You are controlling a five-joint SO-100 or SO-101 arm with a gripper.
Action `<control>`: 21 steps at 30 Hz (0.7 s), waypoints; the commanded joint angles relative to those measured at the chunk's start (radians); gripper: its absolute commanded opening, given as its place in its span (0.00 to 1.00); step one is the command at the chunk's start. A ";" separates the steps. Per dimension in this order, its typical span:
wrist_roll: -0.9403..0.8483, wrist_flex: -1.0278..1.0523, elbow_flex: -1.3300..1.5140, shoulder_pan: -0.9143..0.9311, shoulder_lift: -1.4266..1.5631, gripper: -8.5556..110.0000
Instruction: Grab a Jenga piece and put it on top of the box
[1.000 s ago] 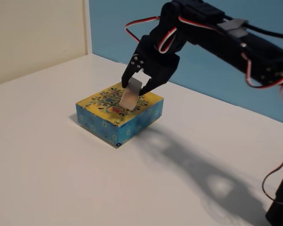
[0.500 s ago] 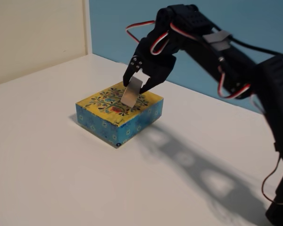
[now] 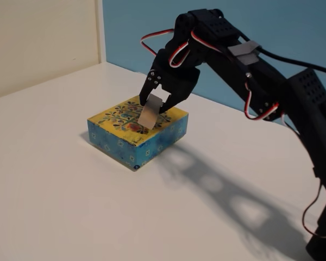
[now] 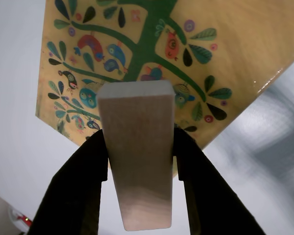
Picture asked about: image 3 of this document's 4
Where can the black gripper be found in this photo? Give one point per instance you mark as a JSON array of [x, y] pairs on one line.
[[176, 82]]

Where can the wooden Jenga block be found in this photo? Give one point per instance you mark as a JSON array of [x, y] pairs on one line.
[[148, 115]]

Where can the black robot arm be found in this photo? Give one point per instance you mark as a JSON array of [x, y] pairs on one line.
[[260, 79]]

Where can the yellow blue floral box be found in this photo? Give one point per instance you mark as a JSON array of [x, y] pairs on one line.
[[111, 136]]

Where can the grey tape strip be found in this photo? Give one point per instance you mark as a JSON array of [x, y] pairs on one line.
[[243, 51]]

